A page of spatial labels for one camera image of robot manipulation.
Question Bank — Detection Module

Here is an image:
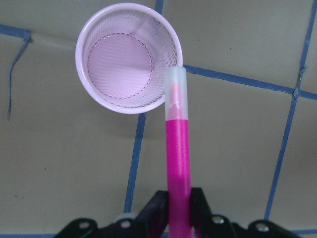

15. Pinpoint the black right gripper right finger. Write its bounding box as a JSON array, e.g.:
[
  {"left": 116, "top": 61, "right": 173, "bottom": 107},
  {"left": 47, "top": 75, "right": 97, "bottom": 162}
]
[{"left": 190, "top": 187, "right": 212, "bottom": 238}]

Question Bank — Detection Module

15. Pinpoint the pink highlighter pen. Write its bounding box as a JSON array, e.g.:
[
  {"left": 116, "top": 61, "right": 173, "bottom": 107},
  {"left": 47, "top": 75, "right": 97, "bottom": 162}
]
[{"left": 164, "top": 66, "right": 194, "bottom": 238}]

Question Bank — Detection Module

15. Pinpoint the pink mesh cup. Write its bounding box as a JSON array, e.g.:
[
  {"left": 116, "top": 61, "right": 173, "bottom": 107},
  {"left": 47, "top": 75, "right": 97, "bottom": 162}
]
[{"left": 75, "top": 3, "right": 183, "bottom": 114}]

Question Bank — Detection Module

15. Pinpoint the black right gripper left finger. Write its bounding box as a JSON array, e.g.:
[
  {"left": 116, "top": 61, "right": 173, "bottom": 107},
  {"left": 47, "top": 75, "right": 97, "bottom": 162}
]
[{"left": 135, "top": 190, "right": 169, "bottom": 238}]

